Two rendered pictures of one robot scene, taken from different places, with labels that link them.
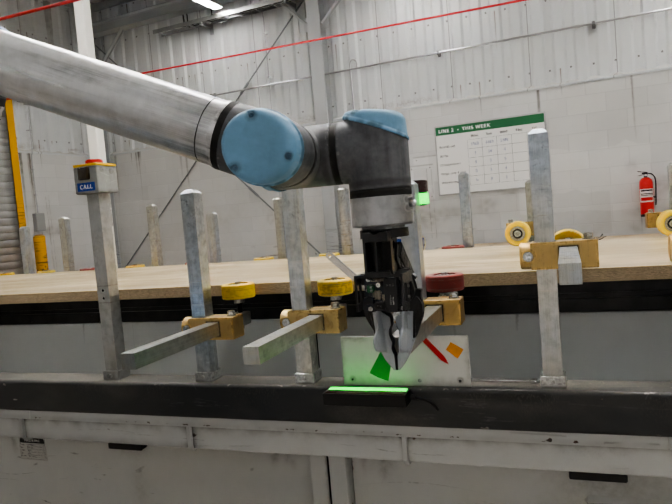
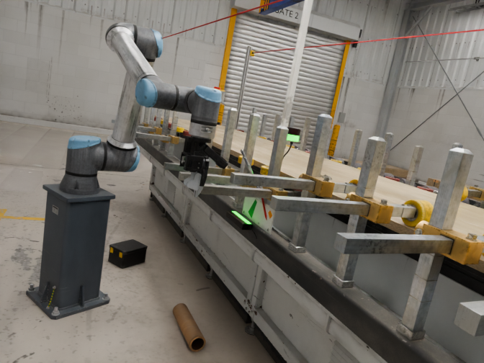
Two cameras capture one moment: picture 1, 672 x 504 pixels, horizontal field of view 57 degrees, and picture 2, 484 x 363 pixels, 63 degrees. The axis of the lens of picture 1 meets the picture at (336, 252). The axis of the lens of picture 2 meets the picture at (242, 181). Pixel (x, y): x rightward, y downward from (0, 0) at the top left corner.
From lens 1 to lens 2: 1.11 m
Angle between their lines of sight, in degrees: 43
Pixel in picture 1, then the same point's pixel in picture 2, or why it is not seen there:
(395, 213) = (195, 131)
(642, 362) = (373, 273)
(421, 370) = (260, 218)
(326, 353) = not seen: hidden behind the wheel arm
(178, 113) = (135, 75)
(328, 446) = (237, 239)
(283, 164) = (143, 100)
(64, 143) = (372, 75)
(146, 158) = (417, 93)
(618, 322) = not seen: hidden behind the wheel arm
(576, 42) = not seen: outside the picture
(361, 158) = (192, 105)
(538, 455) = (285, 282)
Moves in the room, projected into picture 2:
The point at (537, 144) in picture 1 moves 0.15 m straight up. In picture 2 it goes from (319, 122) to (329, 75)
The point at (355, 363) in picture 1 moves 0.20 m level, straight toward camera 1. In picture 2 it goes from (245, 205) to (210, 207)
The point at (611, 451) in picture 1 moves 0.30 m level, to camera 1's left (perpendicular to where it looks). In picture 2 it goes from (305, 297) to (243, 261)
